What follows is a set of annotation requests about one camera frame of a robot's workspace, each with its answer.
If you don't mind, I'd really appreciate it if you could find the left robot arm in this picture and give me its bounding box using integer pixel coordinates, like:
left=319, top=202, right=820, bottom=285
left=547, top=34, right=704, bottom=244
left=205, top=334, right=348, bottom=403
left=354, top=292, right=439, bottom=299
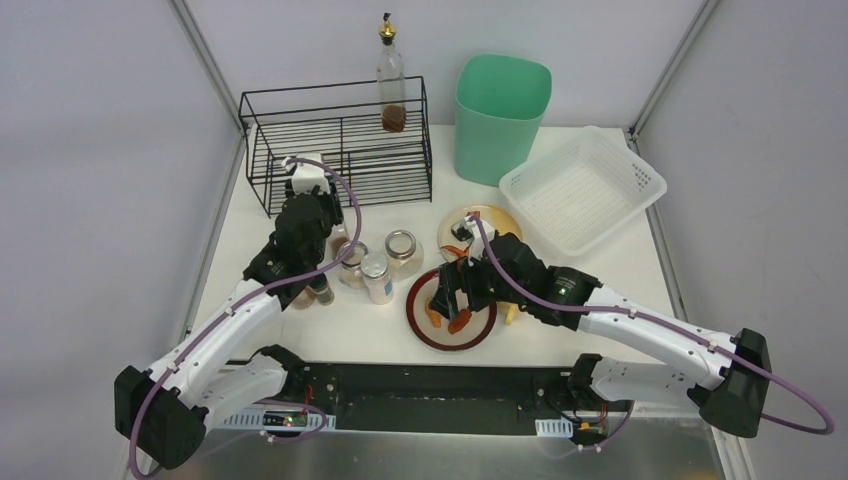
left=114, top=180, right=343, bottom=479

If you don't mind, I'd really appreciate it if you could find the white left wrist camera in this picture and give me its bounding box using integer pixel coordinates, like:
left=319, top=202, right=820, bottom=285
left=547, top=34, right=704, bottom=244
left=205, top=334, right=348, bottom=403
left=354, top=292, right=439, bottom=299
left=279, top=152, right=330, bottom=195

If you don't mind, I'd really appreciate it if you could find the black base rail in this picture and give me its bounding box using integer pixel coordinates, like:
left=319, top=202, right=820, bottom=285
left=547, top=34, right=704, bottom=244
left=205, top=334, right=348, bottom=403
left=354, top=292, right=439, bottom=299
left=241, top=360, right=637, bottom=437

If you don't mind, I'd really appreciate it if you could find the sushi roll piece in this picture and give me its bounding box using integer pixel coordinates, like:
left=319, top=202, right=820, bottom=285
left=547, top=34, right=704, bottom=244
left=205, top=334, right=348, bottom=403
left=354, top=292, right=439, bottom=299
left=450, top=220, right=473, bottom=242

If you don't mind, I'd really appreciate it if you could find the glass rice jar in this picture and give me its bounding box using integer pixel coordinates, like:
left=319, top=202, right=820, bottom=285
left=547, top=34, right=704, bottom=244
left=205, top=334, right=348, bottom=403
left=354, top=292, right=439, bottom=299
left=335, top=241, right=369, bottom=289
left=384, top=229, right=424, bottom=282

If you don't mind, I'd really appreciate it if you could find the fried chicken wing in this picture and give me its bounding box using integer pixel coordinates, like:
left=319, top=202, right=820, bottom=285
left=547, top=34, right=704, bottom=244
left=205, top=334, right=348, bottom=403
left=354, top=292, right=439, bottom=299
left=439, top=244, right=470, bottom=262

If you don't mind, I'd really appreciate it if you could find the green trash bin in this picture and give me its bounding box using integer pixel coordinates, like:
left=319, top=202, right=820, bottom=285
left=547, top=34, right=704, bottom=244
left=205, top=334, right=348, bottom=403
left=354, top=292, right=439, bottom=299
left=454, top=53, right=552, bottom=186

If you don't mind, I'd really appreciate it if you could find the white plastic basket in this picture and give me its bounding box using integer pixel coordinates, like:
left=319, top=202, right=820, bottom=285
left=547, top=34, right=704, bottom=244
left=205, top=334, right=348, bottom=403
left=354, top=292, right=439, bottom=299
left=498, top=126, right=668, bottom=257

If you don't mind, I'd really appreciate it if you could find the yellow food piece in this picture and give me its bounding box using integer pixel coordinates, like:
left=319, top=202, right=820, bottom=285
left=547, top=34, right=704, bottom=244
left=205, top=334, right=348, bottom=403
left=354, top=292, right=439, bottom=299
left=499, top=302, right=520, bottom=326

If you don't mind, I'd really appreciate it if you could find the black cap spice jar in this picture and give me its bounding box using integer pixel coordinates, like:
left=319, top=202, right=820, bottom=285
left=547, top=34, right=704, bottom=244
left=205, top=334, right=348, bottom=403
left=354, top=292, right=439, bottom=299
left=310, top=276, right=335, bottom=306

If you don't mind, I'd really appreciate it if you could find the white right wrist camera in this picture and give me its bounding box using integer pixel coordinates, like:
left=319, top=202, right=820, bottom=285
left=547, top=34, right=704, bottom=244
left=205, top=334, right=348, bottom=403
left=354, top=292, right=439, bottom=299
left=462, top=214, right=496, bottom=263

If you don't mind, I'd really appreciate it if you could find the pink cap spice jar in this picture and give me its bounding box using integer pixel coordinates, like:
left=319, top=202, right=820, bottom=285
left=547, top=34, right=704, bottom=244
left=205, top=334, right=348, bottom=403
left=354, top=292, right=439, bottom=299
left=289, top=287, right=315, bottom=310

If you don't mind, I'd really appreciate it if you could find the silver lid bead jar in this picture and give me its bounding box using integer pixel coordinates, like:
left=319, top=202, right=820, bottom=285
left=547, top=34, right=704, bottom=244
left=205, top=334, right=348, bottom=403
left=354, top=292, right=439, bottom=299
left=360, top=252, right=394, bottom=305

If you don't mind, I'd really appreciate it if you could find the red rimmed plate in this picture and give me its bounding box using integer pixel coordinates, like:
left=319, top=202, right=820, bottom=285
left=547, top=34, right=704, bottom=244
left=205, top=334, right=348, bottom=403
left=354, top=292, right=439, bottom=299
left=405, top=269, right=498, bottom=352

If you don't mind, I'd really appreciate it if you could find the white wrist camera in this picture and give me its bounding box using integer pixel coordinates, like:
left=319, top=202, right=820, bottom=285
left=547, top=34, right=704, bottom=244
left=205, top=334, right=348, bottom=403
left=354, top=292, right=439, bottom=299
left=279, top=152, right=330, bottom=195
left=462, top=214, right=496, bottom=263

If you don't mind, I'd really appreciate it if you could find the cream floral plate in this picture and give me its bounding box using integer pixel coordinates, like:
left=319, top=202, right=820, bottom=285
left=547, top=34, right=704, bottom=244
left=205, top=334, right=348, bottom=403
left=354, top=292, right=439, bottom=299
left=437, top=204, right=523, bottom=248

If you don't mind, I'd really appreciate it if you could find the orange fried nugget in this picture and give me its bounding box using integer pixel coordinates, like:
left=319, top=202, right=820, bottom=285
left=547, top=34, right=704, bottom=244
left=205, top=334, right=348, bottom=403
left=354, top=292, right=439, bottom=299
left=426, top=309, right=443, bottom=328

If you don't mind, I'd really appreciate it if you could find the glass oil bottle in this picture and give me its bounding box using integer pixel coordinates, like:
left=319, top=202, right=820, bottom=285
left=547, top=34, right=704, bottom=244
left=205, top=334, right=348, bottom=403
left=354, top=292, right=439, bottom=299
left=376, top=12, right=406, bottom=133
left=327, top=221, right=350, bottom=260

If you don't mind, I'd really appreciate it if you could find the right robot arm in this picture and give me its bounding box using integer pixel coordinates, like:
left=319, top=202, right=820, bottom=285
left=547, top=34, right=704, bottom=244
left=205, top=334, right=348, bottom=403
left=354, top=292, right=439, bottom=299
left=429, top=234, right=771, bottom=438

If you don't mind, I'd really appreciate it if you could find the brown fried piece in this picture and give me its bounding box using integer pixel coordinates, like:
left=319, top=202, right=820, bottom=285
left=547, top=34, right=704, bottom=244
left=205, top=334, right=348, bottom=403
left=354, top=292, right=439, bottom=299
left=448, top=309, right=473, bottom=335

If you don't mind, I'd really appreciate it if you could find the black wire rack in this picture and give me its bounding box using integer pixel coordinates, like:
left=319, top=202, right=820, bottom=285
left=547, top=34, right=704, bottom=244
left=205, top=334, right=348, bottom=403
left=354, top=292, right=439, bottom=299
left=239, top=75, right=433, bottom=216

